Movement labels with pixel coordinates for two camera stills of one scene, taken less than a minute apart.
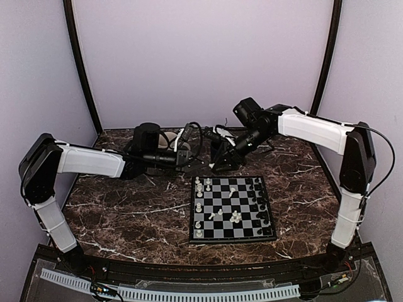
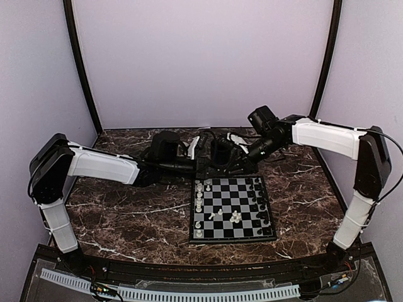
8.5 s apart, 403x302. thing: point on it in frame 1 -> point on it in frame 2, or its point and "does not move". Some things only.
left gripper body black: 180,162 -> 199,161
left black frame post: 68,17 does not move
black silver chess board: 230,209 does not move
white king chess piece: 232,190 -> 199,201
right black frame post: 336,22 does not move
